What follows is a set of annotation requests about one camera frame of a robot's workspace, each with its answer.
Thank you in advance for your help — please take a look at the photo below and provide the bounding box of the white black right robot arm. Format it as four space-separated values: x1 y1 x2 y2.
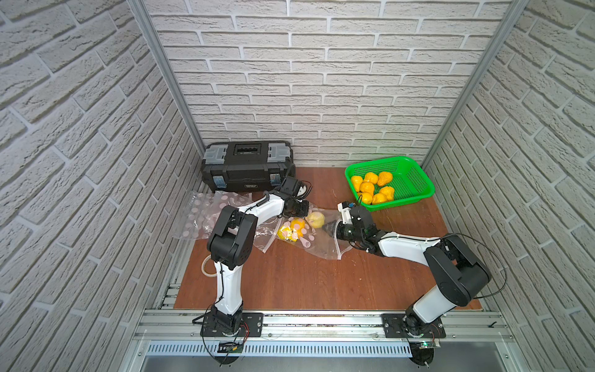
330 201 492 336

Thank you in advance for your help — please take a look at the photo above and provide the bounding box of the green plastic basket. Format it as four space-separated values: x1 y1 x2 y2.
345 157 435 212

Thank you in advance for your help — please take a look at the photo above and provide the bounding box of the orange yellow pear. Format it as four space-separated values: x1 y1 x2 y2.
290 218 306 235

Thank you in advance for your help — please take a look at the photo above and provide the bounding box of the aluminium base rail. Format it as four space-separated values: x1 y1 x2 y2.
133 309 514 358

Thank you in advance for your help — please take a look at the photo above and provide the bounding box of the clear zip bag with pears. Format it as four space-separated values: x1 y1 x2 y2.
276 208 352 260

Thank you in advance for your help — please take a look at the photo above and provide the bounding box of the dotted zip bag with pears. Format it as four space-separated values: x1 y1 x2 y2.
172 191 252 240

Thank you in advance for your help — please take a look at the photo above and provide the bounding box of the clear tape roll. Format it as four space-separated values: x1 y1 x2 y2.
201 253 219 279

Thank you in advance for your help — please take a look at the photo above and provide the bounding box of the black plastic toolbox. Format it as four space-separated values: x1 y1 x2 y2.
200 140 296 193

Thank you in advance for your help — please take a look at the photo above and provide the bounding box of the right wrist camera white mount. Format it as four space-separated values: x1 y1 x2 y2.
337 201 356 225

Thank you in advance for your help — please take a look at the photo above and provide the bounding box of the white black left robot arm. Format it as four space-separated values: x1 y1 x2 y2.
207 176 311 335

